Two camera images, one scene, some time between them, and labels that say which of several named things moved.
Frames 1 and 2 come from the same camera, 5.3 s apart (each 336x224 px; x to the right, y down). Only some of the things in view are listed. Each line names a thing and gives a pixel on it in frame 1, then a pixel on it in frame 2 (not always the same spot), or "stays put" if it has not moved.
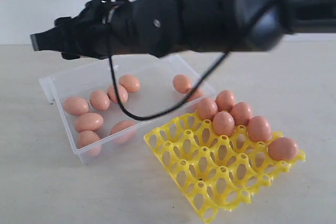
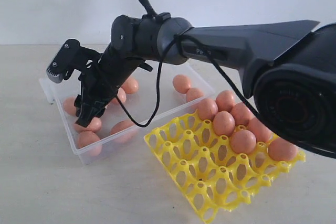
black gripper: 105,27 -> 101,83
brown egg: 76,106 stays put
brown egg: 122,92 stays put
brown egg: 223,123 stays put
